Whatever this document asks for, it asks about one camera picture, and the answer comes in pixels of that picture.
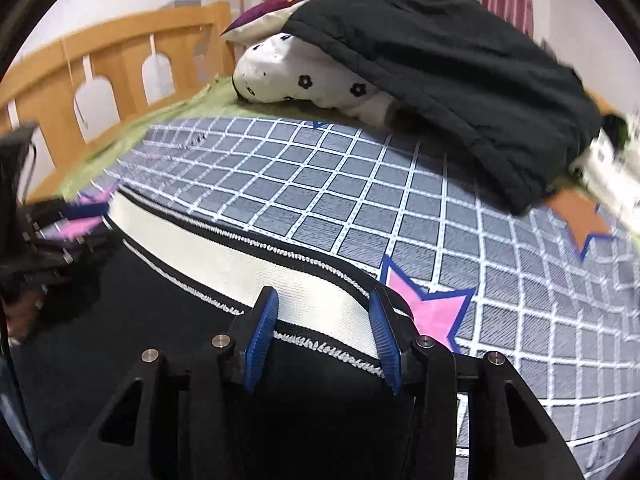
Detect black jacket on pillows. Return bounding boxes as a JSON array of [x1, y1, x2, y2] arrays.
[[283, 0, 601, 214]]

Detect black pants with white band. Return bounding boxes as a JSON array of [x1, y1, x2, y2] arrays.
[[8, 186, 471, 480]]

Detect grey checked star blanket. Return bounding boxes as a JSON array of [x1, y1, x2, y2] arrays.
[[74, 114, 640, 480]]

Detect green bed sheet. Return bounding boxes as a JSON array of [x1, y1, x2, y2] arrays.
[[54, 74, 321, 201]]

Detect wooden bed frame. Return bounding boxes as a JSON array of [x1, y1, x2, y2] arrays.
[[1, 1, 235, 200]]

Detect purple orange cushion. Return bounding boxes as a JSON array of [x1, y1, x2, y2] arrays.
[[220, 0, 309, 47]]

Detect person's left hand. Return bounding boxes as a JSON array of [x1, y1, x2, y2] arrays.
[[2, 288, 47, 344]]

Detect white flower print quilt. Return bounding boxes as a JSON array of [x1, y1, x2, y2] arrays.
[[570, 110, 639, 236]]

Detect white flower print pillow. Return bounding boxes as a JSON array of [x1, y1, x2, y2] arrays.
[[232, 34, 397, 128]]

